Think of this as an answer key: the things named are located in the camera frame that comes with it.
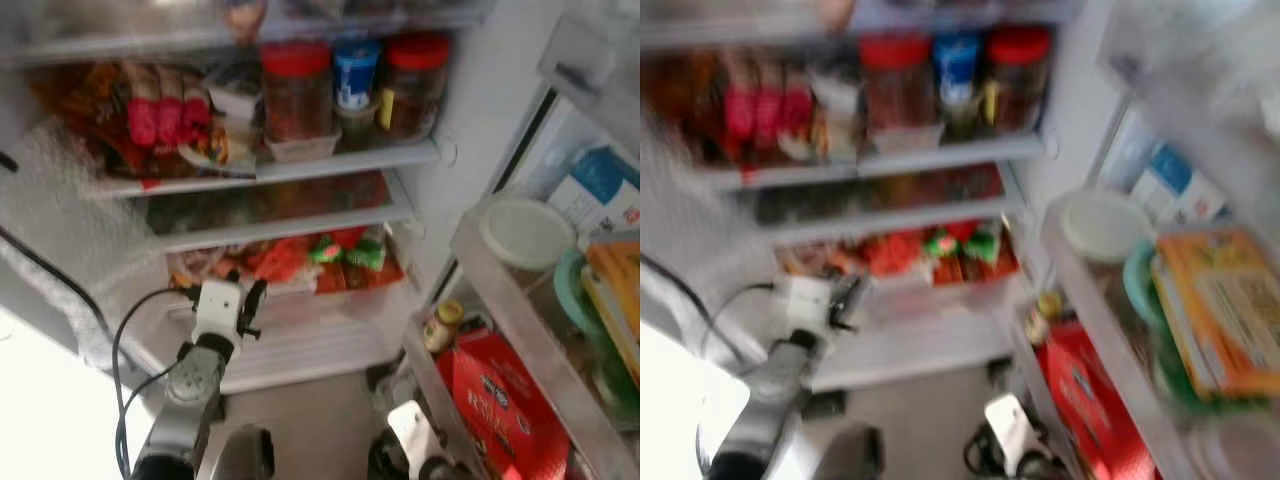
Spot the clear fridge drawer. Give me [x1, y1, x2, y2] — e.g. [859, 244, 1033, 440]
[775, 222, 1031, 313]
[165, 228, 423, 326]

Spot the glass fridge shelf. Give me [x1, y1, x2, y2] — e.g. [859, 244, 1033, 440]
[0, 12, 491, 69]
[640, 5, 1086, 51]
[150, 175, 418, 253]
[750, 165, 1026, 246]
[95, 140, 443, 198]
[700, 135, 1046, 191]

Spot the fridge door with racks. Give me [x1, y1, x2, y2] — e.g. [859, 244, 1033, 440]
[405, 0, 641, 480]
[1005, 0, 1280, 480]

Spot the orange packet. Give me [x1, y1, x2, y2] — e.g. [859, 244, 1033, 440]
[245, 238, 311, 283]
[865, 232, 926, 276]

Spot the green packet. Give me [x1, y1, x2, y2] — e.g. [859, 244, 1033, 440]
[925, 228, 1001, 263]
[310, 235, 387, 271]

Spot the red printed carton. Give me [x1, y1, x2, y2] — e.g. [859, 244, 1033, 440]
[437, 328, 571, 480]
[1035, 320, 1161, 480]

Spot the small yellow-lidded jar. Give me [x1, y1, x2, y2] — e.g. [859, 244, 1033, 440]
[423, 300, 466, 353]
[1025, 292, 1063, 346]

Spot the white plastic tub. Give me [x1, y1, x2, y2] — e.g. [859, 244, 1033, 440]
[868, 122, 946, 156]
[265, 130, 341, 163]

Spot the red packet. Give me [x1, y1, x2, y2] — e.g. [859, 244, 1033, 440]
[752, 82, 786, 144]
[782, 82, 814, 141]
[155, 88, 186, 149]
[125, 85, 159, 151]
[181, 88, 215, 146]
[722, 80, 756, 146]

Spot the white packet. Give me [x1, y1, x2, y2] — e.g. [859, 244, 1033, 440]
[810, 70, 861, 126]
[205, 78, 261, 126]

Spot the small glass jar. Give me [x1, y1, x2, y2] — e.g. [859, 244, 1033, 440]
[940, 97, 981, 141]
[338, 102, 379, 151]

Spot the red-lidded glass jar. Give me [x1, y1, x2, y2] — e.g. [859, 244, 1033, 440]
[378, 35, 451, 141]
[260, 42, 334, 141]
[860, 35, 933, 131]
[985, 27, 1053, 131]

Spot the teal bowl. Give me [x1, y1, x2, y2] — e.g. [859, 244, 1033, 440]
[553, 248, 601, 336]
[1122, 240, 1166, 326]

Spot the yellow printed box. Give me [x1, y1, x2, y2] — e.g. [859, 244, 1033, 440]
[580, 240, 641, 386]
[1150, 228, 1280, 399]

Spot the orange snack bag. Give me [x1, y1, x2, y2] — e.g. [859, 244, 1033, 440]
[650, 55, 731, 168]
[30, 62, 131, 173]

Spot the blue white cup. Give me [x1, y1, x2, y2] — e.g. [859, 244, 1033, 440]
[333, 40, 383, 113]
[933, 33, 981, 106]

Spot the white round lidded container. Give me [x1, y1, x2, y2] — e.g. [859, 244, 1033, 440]
[1060, 190, 1156, 263]
[480, 195, 577, 271]

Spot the blue white carton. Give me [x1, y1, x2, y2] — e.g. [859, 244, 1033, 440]
[548, 148, 641, 236]
[1130, 143, 1229, 226]

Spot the orange bottle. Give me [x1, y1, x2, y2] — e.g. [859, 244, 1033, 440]
[815, 0, 861, 33]
[222, 0, 269, 43]

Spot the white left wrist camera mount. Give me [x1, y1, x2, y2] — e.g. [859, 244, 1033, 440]
[190, 280, 246, 346]
[780, 275, 836, 338]

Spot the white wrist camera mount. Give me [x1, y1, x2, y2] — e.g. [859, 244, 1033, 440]
[985, 393, 1036, 471]
[190, 280, 246, 346]
[780, 275, 836, 338]
[388, 400, 441, 471]

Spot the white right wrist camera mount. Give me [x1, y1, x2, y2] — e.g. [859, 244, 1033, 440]
[388, 400, 441, 471]
[985, 393, 1036, 471]

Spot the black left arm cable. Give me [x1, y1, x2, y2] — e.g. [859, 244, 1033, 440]
[110, 287, 201, 480]
[695, 283, 783, 471]

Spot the thin black cable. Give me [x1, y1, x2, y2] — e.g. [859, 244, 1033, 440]
[0, 225, 113, 336]
[640, 255, 746, 366]

